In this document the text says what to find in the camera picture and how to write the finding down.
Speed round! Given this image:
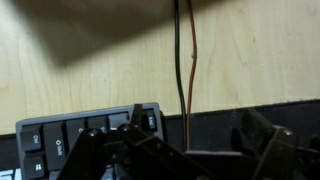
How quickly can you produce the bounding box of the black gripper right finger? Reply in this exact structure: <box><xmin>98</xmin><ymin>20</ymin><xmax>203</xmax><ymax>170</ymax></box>
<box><xmin>232</xmin><ymin>107</ymin><xmax>320</xmax><ymax>180</ymax></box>

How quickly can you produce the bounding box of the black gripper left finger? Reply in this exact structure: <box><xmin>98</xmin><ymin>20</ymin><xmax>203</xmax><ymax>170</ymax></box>
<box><xmin>55</xmin><ymin>103</ymin><xmax>215</xmax><ymax>180</ymax></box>

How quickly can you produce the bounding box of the dark mechanical keyboard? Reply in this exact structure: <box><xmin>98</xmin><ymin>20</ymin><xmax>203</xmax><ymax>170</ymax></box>
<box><xmin>15</xmin><ymin>101</ymin><xmax>165</xmax><ymax>180</ymax></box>

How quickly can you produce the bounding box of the black desk mat white logo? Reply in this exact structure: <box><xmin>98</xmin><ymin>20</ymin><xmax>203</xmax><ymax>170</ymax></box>
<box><xmin>0</xmin><ymin>98</ymin><xmax>320</xmax><ymax>180</ymax></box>

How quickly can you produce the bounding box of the orange desk cable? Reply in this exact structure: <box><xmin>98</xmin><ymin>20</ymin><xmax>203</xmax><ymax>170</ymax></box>
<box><xmin>185</xmin><ymin>0</ymin><xmax>199</xmax><ymax>152</ymax></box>

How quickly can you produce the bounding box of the black desk cable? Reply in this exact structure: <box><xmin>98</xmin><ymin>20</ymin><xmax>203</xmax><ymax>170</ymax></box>
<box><xmin>173</xmin><ymin>0</ymin><xmax>188</xmax><ymax>152</ymax></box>

